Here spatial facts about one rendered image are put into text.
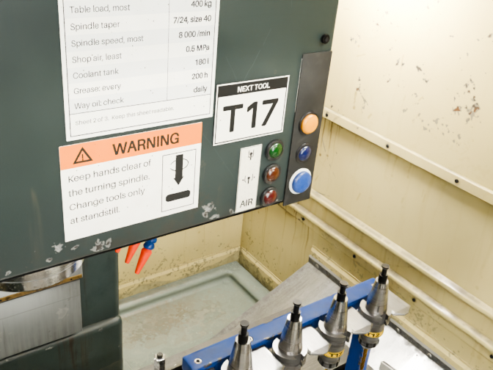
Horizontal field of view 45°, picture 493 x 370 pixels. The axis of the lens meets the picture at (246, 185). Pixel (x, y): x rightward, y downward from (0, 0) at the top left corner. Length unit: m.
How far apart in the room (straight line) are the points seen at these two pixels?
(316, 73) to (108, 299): 1.07
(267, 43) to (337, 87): 1.07
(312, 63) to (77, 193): 0.30
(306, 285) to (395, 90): 0.70
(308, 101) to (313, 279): 1.26
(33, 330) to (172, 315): 0.70
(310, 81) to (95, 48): 0.27
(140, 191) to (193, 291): 1.61
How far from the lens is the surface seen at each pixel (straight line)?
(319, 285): 1.91
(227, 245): 2.28
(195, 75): 0.61
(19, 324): 1.52
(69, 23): 0.54
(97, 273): 1.57
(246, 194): 0.72
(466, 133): 1.46
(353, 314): 1.22
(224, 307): 2.18
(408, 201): 1.61
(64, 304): 1.54
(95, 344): 1.69
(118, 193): 0.62
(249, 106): 0.67
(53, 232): 0.62
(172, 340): 2.04
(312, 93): 0.72
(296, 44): 0.68
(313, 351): 1.12
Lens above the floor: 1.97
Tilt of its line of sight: 28 degrees down
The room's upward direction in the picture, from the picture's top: 6 degrees clockwise
